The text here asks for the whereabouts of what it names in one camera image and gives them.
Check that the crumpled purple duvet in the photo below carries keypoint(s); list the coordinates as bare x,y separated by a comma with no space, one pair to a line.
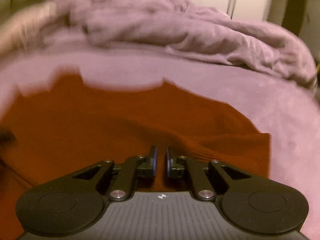
193,32

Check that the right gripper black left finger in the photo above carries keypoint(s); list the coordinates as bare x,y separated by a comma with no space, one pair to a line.
117,182

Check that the cream long plush toy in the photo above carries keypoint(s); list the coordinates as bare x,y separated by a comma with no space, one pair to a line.
24,25

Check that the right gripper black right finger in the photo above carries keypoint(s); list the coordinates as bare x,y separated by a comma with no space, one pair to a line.
205,181

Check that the rust red knit sweater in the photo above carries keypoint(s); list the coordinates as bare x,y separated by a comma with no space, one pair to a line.
71,126

